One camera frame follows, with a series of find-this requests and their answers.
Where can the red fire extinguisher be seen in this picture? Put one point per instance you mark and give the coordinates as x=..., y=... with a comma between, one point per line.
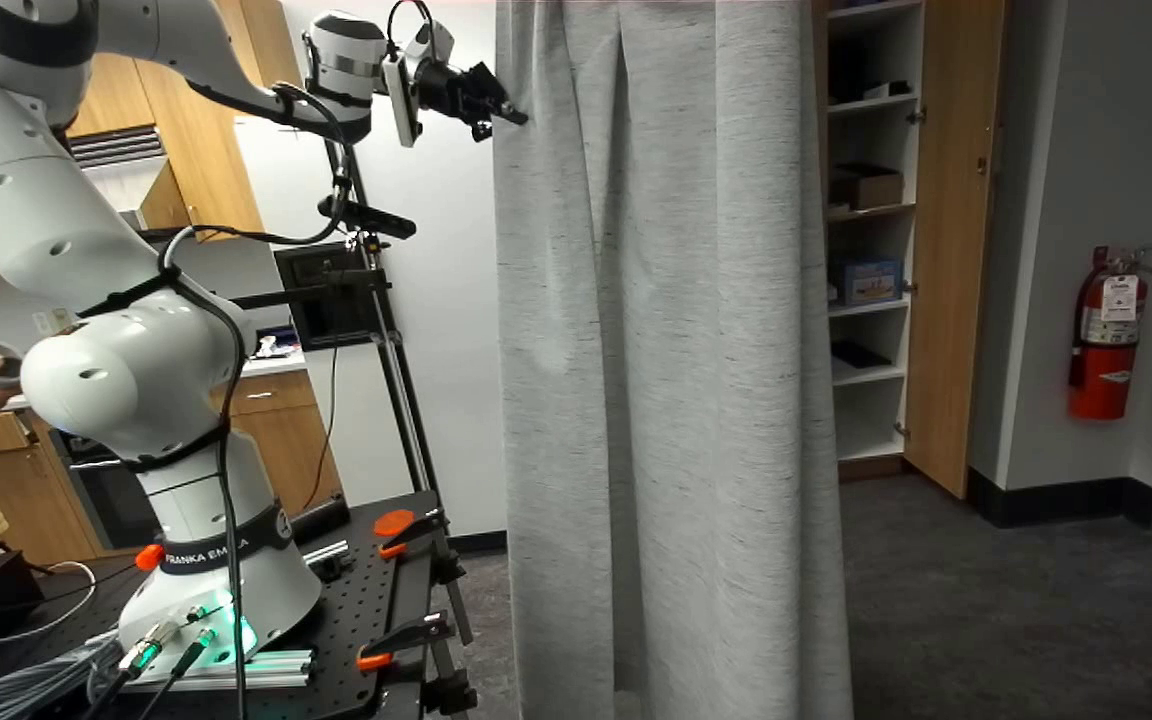
x=1102, y=383

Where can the white shelf unit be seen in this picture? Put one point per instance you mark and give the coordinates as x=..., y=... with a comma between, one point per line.
x=878, y=403

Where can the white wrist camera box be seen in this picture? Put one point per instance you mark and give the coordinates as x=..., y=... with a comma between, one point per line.
x=400, y=103

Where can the black box on tripod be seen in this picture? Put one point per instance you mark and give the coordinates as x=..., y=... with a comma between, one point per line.
x=331, y=296

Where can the orange black bar clamp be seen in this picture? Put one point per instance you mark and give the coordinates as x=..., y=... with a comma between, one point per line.
x=398, y=524
x=379, y=662

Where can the black breadboard table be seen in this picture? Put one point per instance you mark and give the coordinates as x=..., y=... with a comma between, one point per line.
x=363, y=601

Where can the black camera tripod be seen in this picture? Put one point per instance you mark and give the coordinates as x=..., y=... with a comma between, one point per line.
x=371, y=218

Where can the wooden base cabinet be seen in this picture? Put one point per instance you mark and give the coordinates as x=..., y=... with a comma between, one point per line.
x=290, y=441

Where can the wooden wall cabinet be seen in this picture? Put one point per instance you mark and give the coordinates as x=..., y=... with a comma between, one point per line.
x=223, y=167

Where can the green white robot base plate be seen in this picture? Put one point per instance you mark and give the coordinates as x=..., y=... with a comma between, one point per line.
x=239, y=653

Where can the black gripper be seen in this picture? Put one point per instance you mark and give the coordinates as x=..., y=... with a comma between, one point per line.
x=450, y=89

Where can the brown cardboard box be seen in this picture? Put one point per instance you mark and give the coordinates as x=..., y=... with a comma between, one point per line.
x=865, y=186

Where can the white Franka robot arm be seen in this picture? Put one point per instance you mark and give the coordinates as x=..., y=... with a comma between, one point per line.
x=57, y=201

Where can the wooden door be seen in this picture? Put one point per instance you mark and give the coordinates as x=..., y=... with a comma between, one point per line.
x=957, y=264

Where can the grey fabric curtain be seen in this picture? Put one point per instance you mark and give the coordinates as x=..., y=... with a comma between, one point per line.
x=680, y=335

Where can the blue box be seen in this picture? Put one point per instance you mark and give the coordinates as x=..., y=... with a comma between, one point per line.
x=872, y=280

